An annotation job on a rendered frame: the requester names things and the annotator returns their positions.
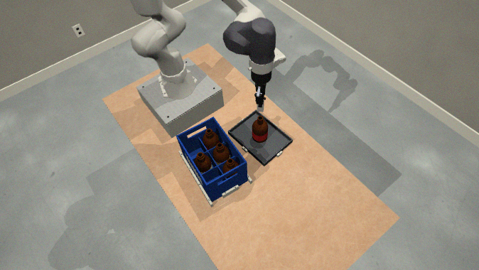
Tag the blue plastic crate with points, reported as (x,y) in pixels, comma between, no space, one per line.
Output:
(214,180)

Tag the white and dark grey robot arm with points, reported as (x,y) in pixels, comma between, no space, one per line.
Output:
(255,38)

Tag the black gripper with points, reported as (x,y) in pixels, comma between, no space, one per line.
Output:
(260,84)

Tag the brown bottle with red label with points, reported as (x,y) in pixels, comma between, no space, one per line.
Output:
(260,130)

